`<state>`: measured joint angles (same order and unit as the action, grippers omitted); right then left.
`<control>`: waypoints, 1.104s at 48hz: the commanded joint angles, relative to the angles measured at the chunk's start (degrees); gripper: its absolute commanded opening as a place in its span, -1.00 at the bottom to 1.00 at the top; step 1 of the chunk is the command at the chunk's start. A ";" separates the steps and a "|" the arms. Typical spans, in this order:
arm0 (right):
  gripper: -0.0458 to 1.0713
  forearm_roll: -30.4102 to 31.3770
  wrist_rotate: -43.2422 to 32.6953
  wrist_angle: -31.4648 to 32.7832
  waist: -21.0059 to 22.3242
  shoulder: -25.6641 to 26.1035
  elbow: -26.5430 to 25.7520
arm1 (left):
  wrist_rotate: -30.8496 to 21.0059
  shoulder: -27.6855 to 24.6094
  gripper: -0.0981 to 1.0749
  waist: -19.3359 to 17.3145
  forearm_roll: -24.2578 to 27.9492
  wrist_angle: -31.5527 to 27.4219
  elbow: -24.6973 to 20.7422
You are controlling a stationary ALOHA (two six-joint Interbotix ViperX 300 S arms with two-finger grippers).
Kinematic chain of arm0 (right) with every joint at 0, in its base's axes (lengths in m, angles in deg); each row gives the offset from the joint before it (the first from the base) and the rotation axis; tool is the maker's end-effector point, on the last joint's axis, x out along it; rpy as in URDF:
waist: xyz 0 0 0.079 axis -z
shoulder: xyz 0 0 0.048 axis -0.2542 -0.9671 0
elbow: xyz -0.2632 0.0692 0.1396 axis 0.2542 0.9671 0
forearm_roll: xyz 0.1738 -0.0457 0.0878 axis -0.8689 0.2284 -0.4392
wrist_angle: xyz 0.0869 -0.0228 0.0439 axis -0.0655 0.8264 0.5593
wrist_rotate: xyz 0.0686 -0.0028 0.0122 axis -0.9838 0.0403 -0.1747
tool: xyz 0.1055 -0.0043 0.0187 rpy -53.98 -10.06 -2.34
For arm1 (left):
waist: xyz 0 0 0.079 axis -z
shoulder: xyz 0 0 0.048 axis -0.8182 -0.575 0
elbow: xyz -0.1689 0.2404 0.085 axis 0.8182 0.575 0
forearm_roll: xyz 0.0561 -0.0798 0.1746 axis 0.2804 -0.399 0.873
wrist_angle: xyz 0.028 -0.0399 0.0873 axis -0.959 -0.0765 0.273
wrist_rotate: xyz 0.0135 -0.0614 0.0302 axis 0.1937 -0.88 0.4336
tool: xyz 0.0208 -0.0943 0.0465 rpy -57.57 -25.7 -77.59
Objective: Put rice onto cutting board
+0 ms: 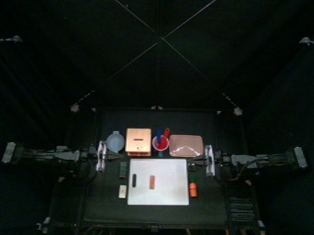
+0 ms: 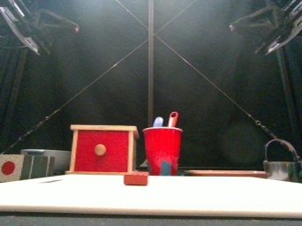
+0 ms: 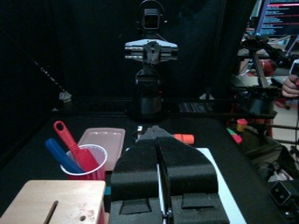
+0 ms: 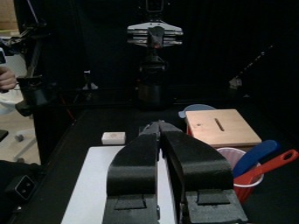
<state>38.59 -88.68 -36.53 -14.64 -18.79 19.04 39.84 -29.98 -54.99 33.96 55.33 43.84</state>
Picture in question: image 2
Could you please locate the black side frame post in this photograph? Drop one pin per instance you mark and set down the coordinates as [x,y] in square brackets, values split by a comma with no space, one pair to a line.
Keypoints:
[18,97]
[285,94]

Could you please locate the white box with red dot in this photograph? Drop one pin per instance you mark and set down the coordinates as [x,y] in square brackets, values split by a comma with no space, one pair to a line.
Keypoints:
[13,167]

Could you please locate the wooden box with red front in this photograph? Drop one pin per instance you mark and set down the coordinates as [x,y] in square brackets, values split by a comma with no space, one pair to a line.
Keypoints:
[114,159]

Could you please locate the small blue toy piece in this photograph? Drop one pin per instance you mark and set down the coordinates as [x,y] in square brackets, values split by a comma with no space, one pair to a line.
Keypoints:
[166,168]

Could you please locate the small red block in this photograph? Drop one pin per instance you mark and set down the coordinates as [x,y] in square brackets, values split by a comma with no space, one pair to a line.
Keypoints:
[136,179]

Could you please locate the pink flat tray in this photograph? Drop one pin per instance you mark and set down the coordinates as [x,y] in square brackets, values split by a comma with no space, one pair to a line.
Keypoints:
[224,173]

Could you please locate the white cutting board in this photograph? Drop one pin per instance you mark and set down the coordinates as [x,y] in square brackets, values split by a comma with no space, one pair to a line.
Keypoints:
[157,197]

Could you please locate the red plastic cup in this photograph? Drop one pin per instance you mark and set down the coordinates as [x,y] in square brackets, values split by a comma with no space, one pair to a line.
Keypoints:
[162,147]

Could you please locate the grey vertical frame pole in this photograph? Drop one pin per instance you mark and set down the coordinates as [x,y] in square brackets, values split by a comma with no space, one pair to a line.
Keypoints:
[150,73]

